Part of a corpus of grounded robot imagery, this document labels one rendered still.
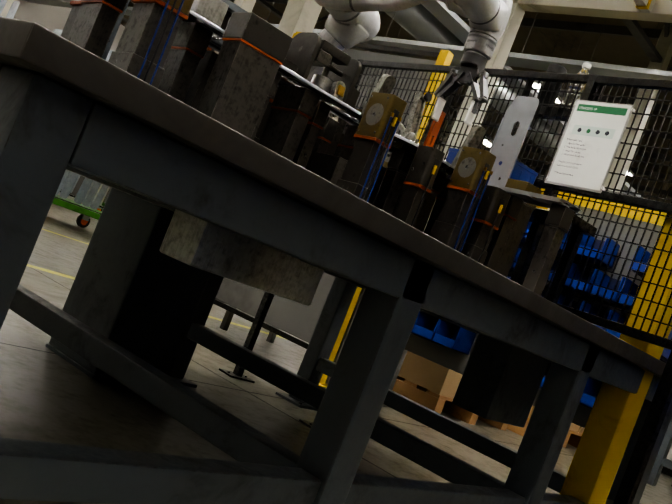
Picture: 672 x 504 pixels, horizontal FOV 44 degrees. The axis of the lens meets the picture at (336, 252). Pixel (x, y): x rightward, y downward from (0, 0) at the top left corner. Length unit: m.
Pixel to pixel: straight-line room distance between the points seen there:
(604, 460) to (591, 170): 0.93
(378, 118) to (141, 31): 0.66
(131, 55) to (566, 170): 1.69
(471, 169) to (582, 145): 0.72
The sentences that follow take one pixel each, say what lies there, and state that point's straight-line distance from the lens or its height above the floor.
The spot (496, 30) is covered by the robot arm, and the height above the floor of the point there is 1.43.
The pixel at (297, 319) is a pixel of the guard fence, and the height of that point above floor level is 0.28.
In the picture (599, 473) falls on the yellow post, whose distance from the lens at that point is 2.63.
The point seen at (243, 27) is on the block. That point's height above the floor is 0.99.
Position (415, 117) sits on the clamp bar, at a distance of 2.63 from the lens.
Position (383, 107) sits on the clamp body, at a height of 1.01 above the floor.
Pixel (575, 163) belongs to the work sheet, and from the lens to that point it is 2.90.
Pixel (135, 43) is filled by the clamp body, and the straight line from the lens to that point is 1.68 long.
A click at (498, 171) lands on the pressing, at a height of 1.08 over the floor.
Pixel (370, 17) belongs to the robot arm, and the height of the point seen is 1.45.
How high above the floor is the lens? 0.57
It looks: 2 degrees up
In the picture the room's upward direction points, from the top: 22 degrees clockwise
